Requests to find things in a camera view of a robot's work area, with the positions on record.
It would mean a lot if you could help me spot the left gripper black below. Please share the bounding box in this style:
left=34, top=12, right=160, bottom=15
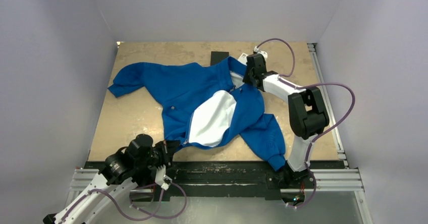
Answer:
left=135, top=139, right=180, bottom=170

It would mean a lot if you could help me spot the blue zip jacket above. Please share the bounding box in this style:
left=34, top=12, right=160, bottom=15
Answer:
left=109, top=57, right=286, bottom=170

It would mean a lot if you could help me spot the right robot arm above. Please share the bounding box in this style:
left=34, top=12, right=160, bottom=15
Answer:
left=243, top=53, right=330, bottom=187

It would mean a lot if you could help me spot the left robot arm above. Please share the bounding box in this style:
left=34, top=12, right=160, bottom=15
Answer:
left=43, top=134, right=180, bottom=223

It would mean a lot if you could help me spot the white small box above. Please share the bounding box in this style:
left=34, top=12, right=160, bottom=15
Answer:
left=237, top=53, right=248, bottom=65

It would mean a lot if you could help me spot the black flat block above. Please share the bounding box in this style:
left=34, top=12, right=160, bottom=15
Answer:
left=210, top=51, right=230, bottom=66

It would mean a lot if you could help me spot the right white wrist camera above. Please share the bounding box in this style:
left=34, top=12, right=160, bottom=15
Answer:
left=253, top=46, right=268, bottom=60

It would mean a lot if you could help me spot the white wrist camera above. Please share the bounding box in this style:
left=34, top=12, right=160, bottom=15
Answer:
left=253, top=46, right=268, bottom=60
left=154, top=165, right=173, bottom=191

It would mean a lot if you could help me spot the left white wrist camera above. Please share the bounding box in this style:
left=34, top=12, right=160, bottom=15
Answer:
left=154, top=165, right=173, bottom=191

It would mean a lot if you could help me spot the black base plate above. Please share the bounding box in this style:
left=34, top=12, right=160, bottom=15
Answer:
left=83, top=160, right=345, bottom=202

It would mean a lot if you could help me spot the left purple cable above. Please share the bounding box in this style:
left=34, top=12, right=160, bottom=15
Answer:
left=59, top=182, right=188, bottom=222

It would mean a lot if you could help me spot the right side aluminium rail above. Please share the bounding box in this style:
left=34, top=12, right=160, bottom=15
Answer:
left=307, top=43, right=347, bottom=166

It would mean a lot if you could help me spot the aluminium frame rail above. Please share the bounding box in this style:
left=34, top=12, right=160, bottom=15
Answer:
left=66, top=163, right=373, bottom=223

